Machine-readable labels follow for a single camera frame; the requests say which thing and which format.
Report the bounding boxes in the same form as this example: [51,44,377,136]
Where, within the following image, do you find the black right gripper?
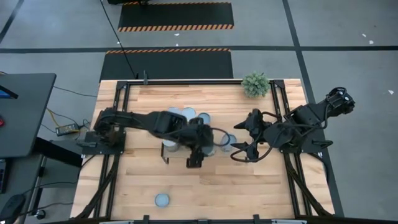
[230,109,274,162]

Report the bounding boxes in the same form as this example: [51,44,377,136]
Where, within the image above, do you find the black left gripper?
[185,116,215,169]

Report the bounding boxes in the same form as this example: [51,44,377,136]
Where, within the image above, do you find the blue label tin can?
[219,133,238,153]

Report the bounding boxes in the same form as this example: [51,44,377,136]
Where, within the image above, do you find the green artificial potted plant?
[241,70,271,99]

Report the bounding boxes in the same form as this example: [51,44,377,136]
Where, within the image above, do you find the black hazard striped floor mat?
[117,1,234,32]
[99,48,234,80]

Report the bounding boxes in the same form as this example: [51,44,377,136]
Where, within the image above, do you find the black power adapter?
[55,123,80,137]

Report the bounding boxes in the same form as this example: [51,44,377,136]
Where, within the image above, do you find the black desk foot bar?
[32,136,84,168]

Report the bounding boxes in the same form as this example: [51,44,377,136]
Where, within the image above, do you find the black desk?
[0,73,57,159]

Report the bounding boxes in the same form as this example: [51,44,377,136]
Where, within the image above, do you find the monitor with blue screen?
[0,85,19,100]

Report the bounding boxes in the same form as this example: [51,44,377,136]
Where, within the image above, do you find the dark keyboard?
[0,158,7,194]

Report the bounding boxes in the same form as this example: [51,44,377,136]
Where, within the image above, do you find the black metal table frame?
[70,79,336,224]

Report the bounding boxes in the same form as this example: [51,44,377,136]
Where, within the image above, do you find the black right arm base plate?
[276,129,324,154]

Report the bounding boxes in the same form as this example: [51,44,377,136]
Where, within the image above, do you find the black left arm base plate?
[81,130,127,156]

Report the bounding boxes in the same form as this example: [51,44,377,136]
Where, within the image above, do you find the black floor cable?
[99,0,139,79]

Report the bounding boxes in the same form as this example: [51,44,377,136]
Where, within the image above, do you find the grey floor cable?
[52,85,98,98]

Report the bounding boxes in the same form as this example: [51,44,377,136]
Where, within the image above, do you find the yellow cable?
[46,108,85,133]

